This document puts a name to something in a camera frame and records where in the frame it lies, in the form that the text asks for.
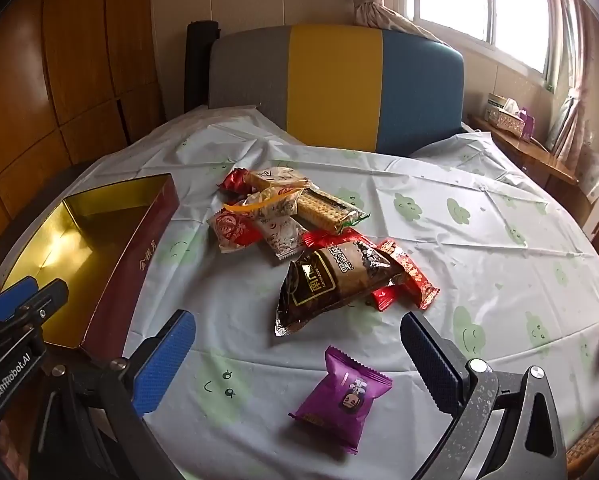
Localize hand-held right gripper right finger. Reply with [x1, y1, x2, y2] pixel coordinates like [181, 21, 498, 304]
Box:
[401, 311, 567, 480]

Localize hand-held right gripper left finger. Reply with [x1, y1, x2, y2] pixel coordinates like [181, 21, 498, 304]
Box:
[29, 310, 197, 480]

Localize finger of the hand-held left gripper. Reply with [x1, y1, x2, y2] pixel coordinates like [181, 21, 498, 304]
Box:
[0, 276, 40, 325]
[9, 280, 70, 333]

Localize gold tin box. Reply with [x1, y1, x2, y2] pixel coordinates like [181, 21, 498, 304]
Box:
[0, 173, 181, 351]

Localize small red snack packet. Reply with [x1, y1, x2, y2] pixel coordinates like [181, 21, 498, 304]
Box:
[371, 284, 405, 314]

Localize red gold-patterned snack packet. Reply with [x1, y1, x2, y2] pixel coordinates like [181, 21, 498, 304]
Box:
[377, 239, 440, 311]

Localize purple snack packet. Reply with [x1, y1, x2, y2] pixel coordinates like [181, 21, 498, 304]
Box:
[288, 345, 393, 456]

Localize dark brown snack packet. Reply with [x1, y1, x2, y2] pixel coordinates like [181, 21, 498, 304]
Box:
[273, 241, 405, 337]

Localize white packet with red emblem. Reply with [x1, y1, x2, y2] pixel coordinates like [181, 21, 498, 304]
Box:
[208, 210, 261, 254]

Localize white snack packet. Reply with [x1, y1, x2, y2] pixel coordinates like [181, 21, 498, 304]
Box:
[259, 212, 310, 261]

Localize cracker packet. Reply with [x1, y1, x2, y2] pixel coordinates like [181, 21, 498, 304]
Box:
[294, 187, 371, 235]

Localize clear seed packet yellow edge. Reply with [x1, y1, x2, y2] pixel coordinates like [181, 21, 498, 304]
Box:
[224, 187, 310, 219]

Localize red foil candy packet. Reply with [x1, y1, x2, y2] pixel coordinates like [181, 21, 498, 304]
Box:
[218, 167, 252, 195]

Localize beige pastry packet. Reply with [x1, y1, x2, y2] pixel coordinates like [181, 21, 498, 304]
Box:
[246, 166, 311, 192]

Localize white printed tablecloth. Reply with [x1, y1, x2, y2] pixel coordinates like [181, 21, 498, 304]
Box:
[0, 105, 599, 480]

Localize wooden wardrobe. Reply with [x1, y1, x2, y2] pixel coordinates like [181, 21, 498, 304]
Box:
[0, 0, 167, 241]

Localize wooden side table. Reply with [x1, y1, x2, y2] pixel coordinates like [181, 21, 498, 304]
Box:
[467, 112, 597, 226]

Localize patterned tissue box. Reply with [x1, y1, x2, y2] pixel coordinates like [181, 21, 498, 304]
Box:
[485, 92, 526, 133]

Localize purple box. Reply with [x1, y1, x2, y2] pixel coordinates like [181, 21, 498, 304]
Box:
[518, 106, 537, 142]

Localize grey yellow blue headboard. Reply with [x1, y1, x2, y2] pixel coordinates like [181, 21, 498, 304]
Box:
[208, 24, 466, 156]

